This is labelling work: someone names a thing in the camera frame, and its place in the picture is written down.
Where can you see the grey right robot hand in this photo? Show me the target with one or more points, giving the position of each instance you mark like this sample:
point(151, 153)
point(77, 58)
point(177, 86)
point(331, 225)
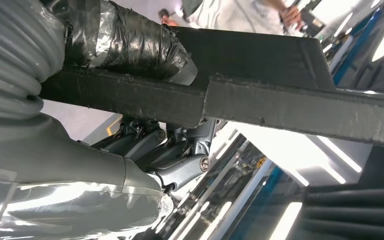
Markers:
point(62, 159)

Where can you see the person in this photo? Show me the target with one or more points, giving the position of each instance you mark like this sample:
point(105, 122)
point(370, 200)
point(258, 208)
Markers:
point(231, 16)
point(167, 18)

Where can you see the black ribbed panel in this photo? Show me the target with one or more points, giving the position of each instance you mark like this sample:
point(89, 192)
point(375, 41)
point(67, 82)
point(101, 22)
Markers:
point(354, 215)

